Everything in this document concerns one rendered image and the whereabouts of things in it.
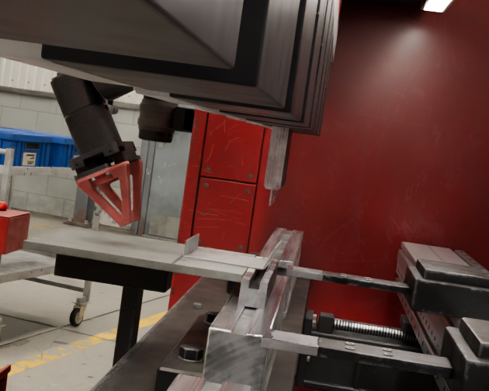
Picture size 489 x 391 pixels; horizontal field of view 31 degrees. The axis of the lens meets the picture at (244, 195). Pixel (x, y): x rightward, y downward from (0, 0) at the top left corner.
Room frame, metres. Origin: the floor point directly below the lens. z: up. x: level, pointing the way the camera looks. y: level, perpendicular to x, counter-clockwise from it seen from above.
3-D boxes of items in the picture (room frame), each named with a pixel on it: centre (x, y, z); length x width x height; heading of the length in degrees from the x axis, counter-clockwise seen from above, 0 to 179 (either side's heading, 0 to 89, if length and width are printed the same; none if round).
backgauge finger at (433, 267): (1.07, -0.19, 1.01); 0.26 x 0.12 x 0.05; 85
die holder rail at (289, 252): (1.64, -0.09, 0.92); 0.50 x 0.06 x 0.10; 175
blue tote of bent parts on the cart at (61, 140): (4.68, 1.11, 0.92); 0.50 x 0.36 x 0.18; 71
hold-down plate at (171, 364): (1.06, 0.03, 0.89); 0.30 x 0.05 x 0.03; 175
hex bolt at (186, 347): (0.96, 0.03, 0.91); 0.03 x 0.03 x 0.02
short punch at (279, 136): (1.09, -0.04, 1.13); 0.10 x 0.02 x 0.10; 175
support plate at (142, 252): (1.11, 0.11, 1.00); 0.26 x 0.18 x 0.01; 85
